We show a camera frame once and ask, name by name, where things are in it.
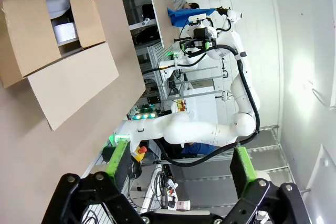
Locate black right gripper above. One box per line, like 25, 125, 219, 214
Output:
179, 25, 218, 56

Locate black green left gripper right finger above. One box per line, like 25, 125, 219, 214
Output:
222, 146, 313, 224

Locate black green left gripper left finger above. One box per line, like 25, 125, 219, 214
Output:
41, 141, 143, 224

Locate large brown cardboard box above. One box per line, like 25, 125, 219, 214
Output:
0, 0, 120, 132

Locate white gift set items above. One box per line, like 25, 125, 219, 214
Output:
43, 0, 80, 45

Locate yellow red emergency stop button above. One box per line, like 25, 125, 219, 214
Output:
133, 145, 148, 161

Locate blue cloth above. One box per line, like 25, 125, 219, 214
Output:
167, 7, 216, 27

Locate brown background table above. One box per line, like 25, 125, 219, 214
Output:
150, 0, 176, 49

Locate seated person with dark hair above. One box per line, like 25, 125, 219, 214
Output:
171, 0, 201, 10

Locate signal lamp strip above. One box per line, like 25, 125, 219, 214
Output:
130, 112, 158, 121

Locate white pink paper cup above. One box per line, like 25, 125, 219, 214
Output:
176, 199, 192, 211

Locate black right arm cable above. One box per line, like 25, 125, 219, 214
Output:
154, 44, 261, 167

